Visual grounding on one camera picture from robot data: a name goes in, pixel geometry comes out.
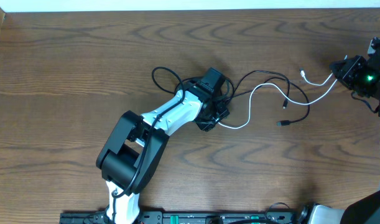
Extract white usb cable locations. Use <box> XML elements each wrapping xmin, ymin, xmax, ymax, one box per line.
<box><xmin>217</xmin><ymin>55</ymin><xmax>349</xmax><ymax>130</ymax></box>

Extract black usb cable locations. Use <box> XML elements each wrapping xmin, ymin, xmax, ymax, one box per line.
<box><xmin>174</xmin><ymin>70</ymin><xmax>311</xmax><ymax>127</ymax></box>

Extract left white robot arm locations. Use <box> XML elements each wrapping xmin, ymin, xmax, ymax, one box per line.
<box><xmin>96</xmin><ymin>68</ymin><xmax>234</xmax><ymax>223</ymax></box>

